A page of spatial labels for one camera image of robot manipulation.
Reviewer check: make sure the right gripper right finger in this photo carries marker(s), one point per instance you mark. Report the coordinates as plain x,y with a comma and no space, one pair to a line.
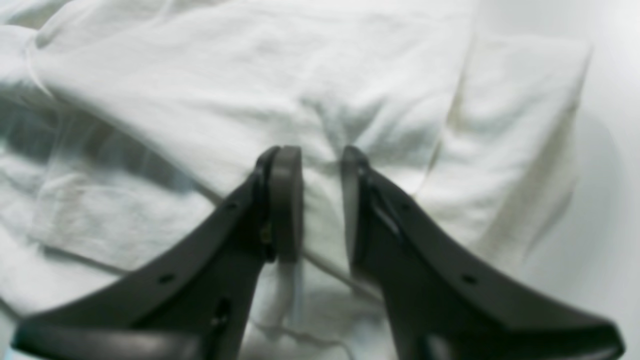
443,302

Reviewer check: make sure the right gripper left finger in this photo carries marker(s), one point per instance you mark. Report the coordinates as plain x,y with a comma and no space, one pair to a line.
193,301

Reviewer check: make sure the white printed T-shirt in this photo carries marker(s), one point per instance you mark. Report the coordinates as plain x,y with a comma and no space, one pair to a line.
125,122

